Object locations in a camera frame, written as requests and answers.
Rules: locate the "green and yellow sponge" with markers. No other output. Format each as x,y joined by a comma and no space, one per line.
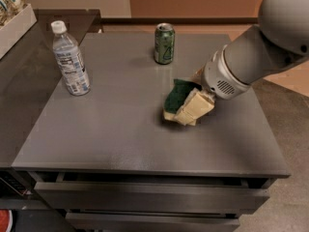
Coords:
177,97

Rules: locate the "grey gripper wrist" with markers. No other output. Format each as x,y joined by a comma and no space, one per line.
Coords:
216,75

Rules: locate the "green soda can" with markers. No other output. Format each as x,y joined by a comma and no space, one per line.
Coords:
164,39

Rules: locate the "clear plastic water bottle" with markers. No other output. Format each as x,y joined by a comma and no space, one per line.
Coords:
69,59

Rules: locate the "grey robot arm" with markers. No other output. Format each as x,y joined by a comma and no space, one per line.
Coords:
278,42

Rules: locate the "red object bottom left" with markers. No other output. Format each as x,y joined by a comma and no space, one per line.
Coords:
6,221

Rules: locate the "snack bags in box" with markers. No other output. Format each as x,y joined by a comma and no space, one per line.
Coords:
10,8

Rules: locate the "white snack box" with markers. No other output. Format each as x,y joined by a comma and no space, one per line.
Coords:
15,29

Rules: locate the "grey drawer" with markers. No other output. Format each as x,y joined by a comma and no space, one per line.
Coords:
152,194
142,223

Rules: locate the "lower grey drawer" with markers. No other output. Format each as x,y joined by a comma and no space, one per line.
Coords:
142,223

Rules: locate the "upper grey drawer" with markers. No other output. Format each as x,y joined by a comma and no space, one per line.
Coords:
152,194

